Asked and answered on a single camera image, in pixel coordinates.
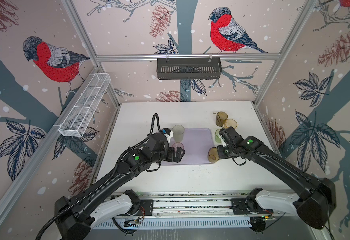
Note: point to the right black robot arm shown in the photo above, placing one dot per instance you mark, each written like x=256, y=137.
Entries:
x=313, y=200

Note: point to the brown textured cup back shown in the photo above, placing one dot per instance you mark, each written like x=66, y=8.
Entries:
x=221, y=118

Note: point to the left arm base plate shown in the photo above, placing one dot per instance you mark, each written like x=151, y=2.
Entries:
x=144, y=208

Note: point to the brown textured cup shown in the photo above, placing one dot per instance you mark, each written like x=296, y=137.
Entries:
x=221, y=118
x=213, y=155

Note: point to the brown textured cup front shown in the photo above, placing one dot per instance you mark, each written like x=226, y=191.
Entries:
x=213, y=155

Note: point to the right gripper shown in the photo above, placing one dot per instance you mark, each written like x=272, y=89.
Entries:
x=220, y=152

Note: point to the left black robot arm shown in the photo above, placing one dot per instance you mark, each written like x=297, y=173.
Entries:
x=77, y=216

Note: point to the yellow smooth cup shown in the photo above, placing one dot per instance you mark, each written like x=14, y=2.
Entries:
x=230, y=123

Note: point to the green smooth cup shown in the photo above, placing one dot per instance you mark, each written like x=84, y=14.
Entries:
x=217, y=136

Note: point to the black hanging wire basket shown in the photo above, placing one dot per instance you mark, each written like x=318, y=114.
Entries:
x=189, y=68

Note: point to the aluminium frame top rail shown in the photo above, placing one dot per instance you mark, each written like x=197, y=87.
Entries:
x=225, y=57

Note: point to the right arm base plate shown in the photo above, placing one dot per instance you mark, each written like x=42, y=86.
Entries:
x=243, y=206

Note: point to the white wire mesh shelf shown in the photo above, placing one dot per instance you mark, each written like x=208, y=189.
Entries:
x=82, y=112

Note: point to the pale green textured cup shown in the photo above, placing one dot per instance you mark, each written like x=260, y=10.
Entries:
x=178, y=133

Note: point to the lilac plastic tray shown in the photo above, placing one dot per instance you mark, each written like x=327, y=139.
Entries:
x=197, y=142

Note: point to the pink smooth cup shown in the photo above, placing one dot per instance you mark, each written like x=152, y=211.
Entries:
x=178, y=146

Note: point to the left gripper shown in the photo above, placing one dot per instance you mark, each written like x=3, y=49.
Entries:
x=172, y=157

